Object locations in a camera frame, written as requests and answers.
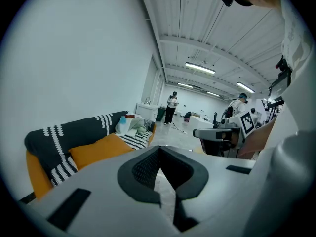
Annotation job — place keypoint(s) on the black and white striped cloth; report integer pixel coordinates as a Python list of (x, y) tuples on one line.
[(138, 139)]

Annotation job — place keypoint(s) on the grey checked cloth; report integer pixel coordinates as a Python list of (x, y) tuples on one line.
[(149, 125)]

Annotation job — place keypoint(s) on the black chest device with screen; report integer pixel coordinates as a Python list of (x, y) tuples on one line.
[(280, 85)]

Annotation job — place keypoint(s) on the white plastic bag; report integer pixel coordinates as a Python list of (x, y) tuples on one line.
[(121, 126)]

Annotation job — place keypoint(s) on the white counter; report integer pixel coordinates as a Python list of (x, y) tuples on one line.
[(201, 125)]

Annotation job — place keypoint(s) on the yellow pillow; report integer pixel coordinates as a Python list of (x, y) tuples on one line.
[(101, 150)]

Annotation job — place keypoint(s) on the orange sofa seat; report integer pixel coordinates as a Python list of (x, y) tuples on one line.
[(37, 176)]

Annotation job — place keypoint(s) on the person's right forearm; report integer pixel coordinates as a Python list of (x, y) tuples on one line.
[(259, 137)]

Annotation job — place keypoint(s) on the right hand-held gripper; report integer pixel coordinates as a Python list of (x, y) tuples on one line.
[(247, 123)]

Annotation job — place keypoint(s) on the metal faucet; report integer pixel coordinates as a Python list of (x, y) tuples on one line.
[(147, 100)]

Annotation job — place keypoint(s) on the white sink cabinet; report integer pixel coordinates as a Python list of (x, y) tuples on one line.
[(146, 111)]

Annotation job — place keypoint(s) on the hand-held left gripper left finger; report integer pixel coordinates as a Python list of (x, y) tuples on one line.
[(103, 196)]

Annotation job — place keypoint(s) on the red flat box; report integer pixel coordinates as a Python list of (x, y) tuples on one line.
[(132, 116)]

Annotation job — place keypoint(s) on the black blanket with white pattern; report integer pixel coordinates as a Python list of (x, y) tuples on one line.
[(74, 137)]

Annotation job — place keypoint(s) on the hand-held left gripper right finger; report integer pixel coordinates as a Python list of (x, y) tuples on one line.
[(209, 181)]

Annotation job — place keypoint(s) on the black equipment stand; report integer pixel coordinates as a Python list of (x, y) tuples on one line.
[(271, 110)]

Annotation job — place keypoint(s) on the green waste bin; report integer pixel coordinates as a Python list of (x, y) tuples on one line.
[(160, 114)]

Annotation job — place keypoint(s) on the white stick on floor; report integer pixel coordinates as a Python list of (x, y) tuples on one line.
[(179, 129)]

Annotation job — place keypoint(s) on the long ceiling lamp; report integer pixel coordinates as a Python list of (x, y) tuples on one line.
[(185, 85), (245, 87), (213, 94), (200, 68)]

